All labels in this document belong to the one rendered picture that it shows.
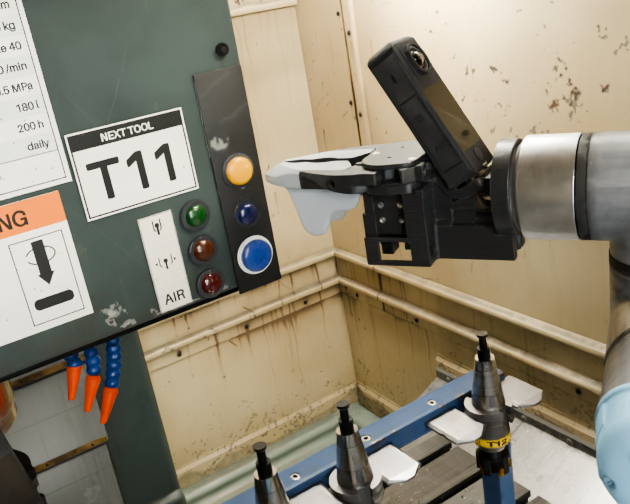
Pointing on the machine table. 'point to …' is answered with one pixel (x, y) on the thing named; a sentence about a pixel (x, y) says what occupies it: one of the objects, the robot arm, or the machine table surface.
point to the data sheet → (14, 109)
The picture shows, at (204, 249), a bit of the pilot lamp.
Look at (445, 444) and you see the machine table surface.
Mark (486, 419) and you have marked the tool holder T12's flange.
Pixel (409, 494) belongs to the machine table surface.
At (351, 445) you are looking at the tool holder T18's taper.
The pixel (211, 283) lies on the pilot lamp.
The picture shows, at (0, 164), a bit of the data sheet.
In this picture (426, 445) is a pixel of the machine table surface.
